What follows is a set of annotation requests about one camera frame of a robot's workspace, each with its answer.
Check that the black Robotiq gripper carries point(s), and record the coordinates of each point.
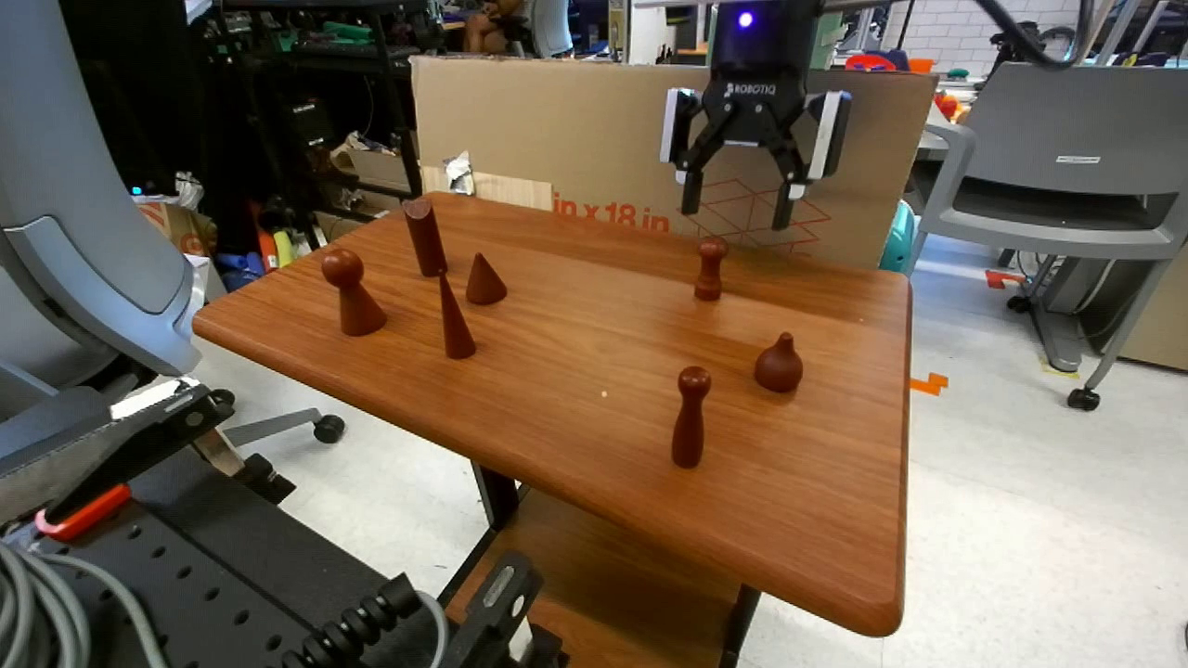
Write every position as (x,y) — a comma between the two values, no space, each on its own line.
(753,95)

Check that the grey Franka robot arm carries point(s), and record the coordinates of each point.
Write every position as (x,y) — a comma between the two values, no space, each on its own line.
(74,188)

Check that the small wooden pawn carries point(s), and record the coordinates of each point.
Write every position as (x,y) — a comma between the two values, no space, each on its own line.
(711,274)

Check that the teal round object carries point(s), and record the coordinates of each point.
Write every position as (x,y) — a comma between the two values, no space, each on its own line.
(898,238)

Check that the teardrop wooden piece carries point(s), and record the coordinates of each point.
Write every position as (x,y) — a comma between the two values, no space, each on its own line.
(776,370)

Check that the large brown cardboard box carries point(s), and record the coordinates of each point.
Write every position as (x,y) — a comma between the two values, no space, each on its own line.
(559,133)

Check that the tall slim wooden pawn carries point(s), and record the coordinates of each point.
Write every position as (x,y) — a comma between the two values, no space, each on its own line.
(687,429)

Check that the orange floor tape marker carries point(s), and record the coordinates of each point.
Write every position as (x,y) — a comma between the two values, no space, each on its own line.
(930,385)

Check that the short wide wooden cone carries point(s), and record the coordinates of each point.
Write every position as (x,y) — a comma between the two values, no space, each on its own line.
(482,284)

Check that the crumpled silver paper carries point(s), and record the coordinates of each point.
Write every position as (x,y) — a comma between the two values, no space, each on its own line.
(459,171)

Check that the grey plastic chair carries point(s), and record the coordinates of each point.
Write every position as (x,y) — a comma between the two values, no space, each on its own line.
(1064,160)

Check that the rounded-top wooden cylinder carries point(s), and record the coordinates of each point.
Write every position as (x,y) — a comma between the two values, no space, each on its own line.
(424,243)

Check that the tall narrow wooden cone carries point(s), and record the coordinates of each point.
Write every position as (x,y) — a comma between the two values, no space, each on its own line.
(459,333)

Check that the large round-headed wooden pawn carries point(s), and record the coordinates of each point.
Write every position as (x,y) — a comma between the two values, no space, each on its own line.
(357,303)

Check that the black storage shelf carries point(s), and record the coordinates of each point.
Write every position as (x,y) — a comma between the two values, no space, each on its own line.
(309,99)

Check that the grey chair leg with caster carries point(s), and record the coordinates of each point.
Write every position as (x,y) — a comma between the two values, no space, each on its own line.
(292,429)

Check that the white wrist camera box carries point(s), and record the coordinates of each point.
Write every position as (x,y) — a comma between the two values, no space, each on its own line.
(675,125)

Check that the wooden table pedestal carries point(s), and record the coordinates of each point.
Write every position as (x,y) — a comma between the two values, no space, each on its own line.
(595,582)

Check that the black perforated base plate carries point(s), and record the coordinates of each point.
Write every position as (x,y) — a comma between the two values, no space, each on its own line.
(208,569)

